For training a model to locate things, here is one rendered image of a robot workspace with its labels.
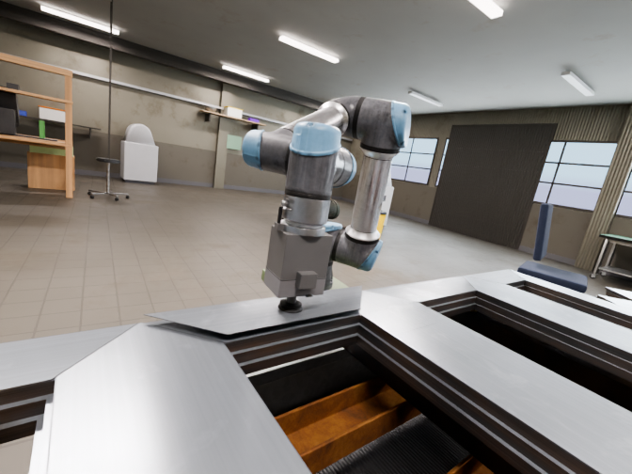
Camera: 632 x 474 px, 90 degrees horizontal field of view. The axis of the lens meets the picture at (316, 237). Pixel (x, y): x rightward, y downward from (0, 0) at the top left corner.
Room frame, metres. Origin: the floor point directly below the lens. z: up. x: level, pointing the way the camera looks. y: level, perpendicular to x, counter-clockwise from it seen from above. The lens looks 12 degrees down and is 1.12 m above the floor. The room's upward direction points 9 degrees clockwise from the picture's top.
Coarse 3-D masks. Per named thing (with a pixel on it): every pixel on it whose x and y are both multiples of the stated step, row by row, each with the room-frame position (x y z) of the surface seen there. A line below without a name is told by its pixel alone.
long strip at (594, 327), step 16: (480, 288) 0.85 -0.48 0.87; (496, 288) 0.87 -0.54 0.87; (512, 288) 0.90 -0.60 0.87; (512, 304) 0.76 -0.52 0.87; (528, 304) 0.78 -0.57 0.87; (544, 304) 0.80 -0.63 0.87; (560, 304) 0.82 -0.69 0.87; (560, 320) 0.70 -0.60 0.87; (576, 320) 0.72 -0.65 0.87; (592, 320) 0.74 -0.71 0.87; (592, 336) 0.63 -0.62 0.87; (608, 336) 0.65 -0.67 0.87; (624, 336) 0.66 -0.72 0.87
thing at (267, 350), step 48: (528, 288) 1.01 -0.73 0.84; (240, 336) 0.41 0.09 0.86; (288, 336) 0.45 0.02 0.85; (336, 336) 0.51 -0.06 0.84; (384, 336) 0.50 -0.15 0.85; (576, 336) 0.65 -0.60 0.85; (48, 384) 0.27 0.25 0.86; (432, 384) 0.41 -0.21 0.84; (0, 432) 0.24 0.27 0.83; (48, 432) 0.23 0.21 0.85; (480, 432) 0.35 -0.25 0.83; (528, 432) 0.32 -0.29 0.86
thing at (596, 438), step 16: (592, 416) 0.36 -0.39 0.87; (608, 416) 0.37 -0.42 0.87; (624, 416) 0.37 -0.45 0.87; (576, 432) 0.33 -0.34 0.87; (592, 432) 0.33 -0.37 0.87; (608, 432) 0.34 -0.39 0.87; (624, 432) 0.34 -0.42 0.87; (576, 448) 0.30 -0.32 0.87; (592, 448) 0.31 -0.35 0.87; (608, 448) 0.31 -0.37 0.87; (624, 448) 0.31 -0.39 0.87; (592, 464) 0.28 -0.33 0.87; (608, 464) 0.29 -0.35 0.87; (624, 464) 0.29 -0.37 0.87
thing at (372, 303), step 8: (368, 296) 0.65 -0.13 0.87; (376, 296) 0.65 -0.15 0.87; (384, 296) 0.66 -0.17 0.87; (392, 296) 0.67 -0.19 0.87; (368, 304) 0.60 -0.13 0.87; (376, 304) 0.61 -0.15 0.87; (384, 304) 0.62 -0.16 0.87; (392, 304) 0.63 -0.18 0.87; (400, 304) 0.63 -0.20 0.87; (360, 312) 0.56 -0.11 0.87
